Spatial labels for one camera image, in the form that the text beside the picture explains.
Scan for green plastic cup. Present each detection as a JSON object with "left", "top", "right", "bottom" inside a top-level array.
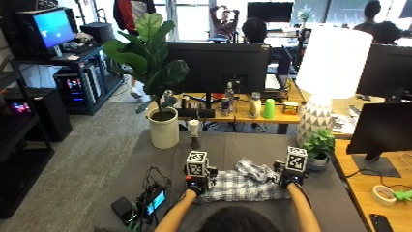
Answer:
[{"left": 261, "top": 98, "right": 277, "bottom": 120}]

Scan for black cables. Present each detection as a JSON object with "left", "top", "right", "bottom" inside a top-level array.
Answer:
[{"left": 127, "top": 165, "right": 173, "bottom": 226}]

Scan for white table lamp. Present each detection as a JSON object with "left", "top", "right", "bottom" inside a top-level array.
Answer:
[{"left": 294, "top": 26, "right": 373, "bottom": 148}]

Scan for black smartphone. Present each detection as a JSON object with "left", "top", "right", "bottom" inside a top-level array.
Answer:
[{"left": 367, "top": 213, "right": 394, "bottom": 232}]

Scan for device with lit screen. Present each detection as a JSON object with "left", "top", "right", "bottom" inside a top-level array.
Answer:
[{"left": 134, "top": 183, "right": 167, "bottom": 219}]

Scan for small green potted plant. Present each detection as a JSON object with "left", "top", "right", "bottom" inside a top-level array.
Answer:
[{"left": 301, "top": 128, "right": 337, "bottom": 172}]

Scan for monitor with blue screen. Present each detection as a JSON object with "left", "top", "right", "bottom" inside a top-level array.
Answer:
[{"left": 15, "top": 7, "right": 79, "bottom": 58}]

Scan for person's right hand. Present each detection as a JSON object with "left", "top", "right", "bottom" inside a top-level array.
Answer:
[{"left": 273, "top": 159, "right": 310, "bottom": 190}]

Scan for white marker cube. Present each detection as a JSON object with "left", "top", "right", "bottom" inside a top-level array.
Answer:
[
  {"left": 283, "top": 146, "right": 309, "bottom": 174},
  {"left": 183, "top": 150, "right": 209, "bottom": 178}
]

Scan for wooden desk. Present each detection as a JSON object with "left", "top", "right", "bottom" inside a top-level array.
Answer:
[
  {"left": 145, "top": 78, "right": 310, "bottom": 135},
  {"left": 331, "top": 95, "right": 412, "bottom": 232}
]

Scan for black shelf unit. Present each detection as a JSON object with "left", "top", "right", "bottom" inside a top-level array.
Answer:
[{"left": 0, "top": 57, "right": 55, "bottom": 220}]

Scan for roll of tape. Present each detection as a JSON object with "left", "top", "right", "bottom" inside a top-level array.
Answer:
[{"left": 370, "top": 184, "right": 397, "bottom": 207}]

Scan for clear water bottle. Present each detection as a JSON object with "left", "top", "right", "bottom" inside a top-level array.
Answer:
[{"left": 222, "top": 81, "right": 237, "bottom": 114}]

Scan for black computer tower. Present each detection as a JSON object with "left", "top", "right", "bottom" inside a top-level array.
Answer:
[{"left": 53, "top": 69, "right": 97, "bottom": 109}]

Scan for grey plaid cloth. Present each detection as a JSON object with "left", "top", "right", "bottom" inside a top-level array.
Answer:
[{"left": 194, "top": 157, "right": 291, "bottom": 204}]

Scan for large leafy potted plant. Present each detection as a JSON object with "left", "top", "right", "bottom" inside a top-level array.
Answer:
[{"left": 101, "top": 12, "right": 190, "bottom": 121}]

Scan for black computer monitor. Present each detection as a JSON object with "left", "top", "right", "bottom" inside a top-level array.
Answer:
[
  {"left": 245, "top": 1, "right": 294, "bottom": 23},
  {"left": 166, "top": 42, "right": 273, "bottom": 110},
  {"left": 355, "top": 43, "right": 412, "bottom": 102},
  {"left": 345, "top": 101, "right": 412, "bottom": 179}
]

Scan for person's left hand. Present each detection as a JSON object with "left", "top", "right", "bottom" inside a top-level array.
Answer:
[{"left": 183, "top": 166, "right": 218, "bottom": 197}]

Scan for white plant pot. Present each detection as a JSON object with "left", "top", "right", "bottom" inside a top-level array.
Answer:
[{"left": 145, "top": 106, "right": 179, "bottom": 150}]

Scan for yellow box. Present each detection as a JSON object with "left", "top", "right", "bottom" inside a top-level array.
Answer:
[{"left": 281, "top": 101, "right": 299, "bottom": 116}]

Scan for black metal shelf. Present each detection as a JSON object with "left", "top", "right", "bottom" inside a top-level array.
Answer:
[{"left": 11, "top": 42, "right": 126, "bottom": 116}]

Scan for green toy figure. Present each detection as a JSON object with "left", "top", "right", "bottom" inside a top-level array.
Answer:
[{"left": 393, "top": 188, "right": 412, "bottom": 202}]

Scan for black power bank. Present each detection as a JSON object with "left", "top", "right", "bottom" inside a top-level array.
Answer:
[{"left": 109, "top": 196, "right": 134, "bottom": 226}]

